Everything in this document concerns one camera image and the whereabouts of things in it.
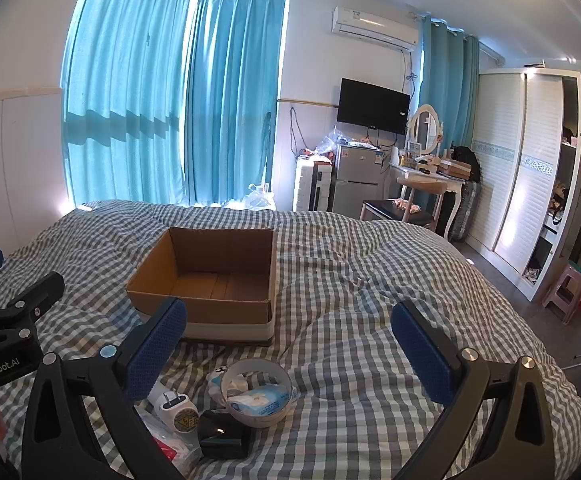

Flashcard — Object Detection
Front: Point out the white plug adapter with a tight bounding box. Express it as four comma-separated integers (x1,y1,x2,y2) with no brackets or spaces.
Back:
148,390,200,433

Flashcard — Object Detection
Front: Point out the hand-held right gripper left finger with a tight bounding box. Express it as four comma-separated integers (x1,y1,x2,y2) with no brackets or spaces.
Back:
20,296,187,480

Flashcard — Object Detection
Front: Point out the white dressing table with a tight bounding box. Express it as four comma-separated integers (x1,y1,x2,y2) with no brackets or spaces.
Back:
387,156,467,242

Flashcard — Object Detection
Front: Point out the black bag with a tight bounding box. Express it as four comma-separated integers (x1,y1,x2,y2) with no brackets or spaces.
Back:
451,146,481,184

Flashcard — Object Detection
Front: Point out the blue tissue pack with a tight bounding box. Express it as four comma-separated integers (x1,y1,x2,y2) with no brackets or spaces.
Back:
228,386,298,417

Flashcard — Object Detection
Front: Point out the grey checked blanket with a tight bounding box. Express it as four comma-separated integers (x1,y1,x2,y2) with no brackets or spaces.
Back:
0,200,581,480

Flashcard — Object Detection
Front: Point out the white oval mirror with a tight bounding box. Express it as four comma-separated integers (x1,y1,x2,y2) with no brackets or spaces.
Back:
409,104,444,157

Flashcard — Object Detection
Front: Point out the narrow blue curtain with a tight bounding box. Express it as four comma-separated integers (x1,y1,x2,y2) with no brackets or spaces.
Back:
417,12,481,186

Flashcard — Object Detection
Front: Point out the black charger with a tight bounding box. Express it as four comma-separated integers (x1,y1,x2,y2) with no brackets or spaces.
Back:
198,409,252,460

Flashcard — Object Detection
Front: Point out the white tape roll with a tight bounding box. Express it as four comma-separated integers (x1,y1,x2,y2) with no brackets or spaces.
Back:
220,359,293,428

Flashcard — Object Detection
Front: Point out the clear plastic bag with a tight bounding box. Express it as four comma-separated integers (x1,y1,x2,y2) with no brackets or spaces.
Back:
245,183,278,211
315,127,360,157

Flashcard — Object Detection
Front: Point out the wooden chair black seat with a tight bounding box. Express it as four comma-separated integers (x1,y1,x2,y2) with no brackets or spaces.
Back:
359,181,449,234

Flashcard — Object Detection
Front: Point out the pink plastic stool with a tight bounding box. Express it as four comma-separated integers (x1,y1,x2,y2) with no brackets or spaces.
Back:
541,261,581,325

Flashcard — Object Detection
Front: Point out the grey suitcase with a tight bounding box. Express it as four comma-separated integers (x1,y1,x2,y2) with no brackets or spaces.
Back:
447,180,482,242

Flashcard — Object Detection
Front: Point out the wide blue curtain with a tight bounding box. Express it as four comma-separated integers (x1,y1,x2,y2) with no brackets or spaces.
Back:
60,0,194,207

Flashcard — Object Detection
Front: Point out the silver small fridge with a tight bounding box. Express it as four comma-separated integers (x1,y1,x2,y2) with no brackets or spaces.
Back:
331,143,387,217

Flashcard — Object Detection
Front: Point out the white sliding door wardrobe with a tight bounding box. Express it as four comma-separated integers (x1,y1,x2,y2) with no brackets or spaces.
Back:
467,66,581,304

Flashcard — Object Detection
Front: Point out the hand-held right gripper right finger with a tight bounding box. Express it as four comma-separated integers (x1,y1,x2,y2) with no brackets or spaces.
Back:
390,300,556,480

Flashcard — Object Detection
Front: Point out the white suitcase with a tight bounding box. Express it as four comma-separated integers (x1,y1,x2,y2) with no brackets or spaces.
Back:
293,156,334,213

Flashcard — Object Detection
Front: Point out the red and white packet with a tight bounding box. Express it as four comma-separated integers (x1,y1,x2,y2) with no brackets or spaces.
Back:
138,405,204,476

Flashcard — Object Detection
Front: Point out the black wall television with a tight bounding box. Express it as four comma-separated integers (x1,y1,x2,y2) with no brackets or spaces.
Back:
337,78,411,136

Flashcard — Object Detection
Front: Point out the white air conditioner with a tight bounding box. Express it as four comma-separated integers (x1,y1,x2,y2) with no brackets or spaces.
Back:
331,6,419,52

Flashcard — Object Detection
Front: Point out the brown cardboard box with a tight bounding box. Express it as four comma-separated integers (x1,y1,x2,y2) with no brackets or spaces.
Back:
125,226,277,346

